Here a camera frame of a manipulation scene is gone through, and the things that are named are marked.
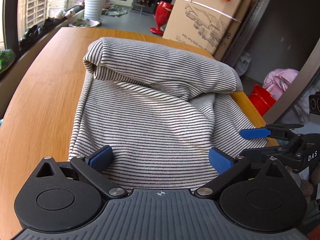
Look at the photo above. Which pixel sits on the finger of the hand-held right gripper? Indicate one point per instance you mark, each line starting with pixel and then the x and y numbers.
pixel 252 134
pixel 270 153

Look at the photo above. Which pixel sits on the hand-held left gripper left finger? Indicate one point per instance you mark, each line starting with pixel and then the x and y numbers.
pixel 100 158

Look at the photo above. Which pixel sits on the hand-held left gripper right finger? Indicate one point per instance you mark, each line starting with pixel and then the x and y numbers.
pixel 221 161

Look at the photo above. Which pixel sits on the striped grey white garment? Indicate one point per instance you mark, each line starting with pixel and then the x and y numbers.
pixel 155 110

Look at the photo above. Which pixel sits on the person's right hand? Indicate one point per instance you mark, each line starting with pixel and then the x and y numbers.
pixel 307 190

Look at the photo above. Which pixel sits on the red plastic bucket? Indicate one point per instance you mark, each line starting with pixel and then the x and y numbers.
pixel 261 101

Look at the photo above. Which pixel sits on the pink bag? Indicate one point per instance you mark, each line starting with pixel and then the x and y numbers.
pixel 280 82

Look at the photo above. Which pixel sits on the white plastic bag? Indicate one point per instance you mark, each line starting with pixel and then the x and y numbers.
pixel 242 63

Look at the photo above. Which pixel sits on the printed cardboard box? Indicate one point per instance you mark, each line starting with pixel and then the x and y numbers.
pixel 205 22

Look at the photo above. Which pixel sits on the pink basin with greens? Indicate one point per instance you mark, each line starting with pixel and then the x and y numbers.
pixel 83 23

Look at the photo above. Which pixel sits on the green leafy vegetable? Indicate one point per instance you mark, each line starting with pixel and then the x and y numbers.
pixel 6 58

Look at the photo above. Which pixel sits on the black leather shoe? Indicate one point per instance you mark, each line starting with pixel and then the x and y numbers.
pixel 47 24
pixel 27 36

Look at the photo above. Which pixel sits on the red goblet-shaped vase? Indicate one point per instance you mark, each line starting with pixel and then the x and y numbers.
pixel 161 17

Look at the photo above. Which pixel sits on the green crumpled cloth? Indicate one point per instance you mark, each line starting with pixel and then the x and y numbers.
pixel 116 10

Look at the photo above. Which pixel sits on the pair of light slippers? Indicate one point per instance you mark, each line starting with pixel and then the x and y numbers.
pixel 63 13

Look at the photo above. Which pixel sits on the white ribbed plant pot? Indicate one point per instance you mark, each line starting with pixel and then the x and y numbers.
pixel 94 7

